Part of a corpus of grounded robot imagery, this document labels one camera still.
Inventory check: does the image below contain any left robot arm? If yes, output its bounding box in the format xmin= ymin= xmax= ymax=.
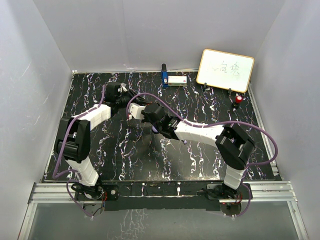
xmin=52 ymin=82 xmax=146 ymax=200

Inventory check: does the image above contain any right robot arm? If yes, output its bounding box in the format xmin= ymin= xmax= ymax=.
xmin=141 ymin=103 xmax=255 ymax=199

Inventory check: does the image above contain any purple earbud charging case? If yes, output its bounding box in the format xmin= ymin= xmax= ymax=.
xmin=152 ymin=126 xmax=159 ymax=134

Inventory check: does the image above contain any white pink cardboard box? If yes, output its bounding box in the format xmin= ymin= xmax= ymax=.
xmin=168 ymin=76 xmax=188 ymax=87

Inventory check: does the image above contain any blue black device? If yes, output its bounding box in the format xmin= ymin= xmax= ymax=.
xmin=161 ymin=63 xmax=168 ymax=88

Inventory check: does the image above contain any red emergency stop button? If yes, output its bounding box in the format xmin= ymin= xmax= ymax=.
xmin=231 ymin=95 xmax=243 ymax=109

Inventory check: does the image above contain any black front base bar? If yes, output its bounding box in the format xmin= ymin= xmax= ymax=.
xmin=103 ymin=180 xmax=253 ymax=212

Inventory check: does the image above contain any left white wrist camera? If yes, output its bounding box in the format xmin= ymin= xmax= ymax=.
xmin=120 ymin=83 xmax=128 ymax=92

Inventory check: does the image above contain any white whiteboard with wooden frame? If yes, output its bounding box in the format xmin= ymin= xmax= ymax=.
xmin=196 ymin=49 xmax=255 ymax=93

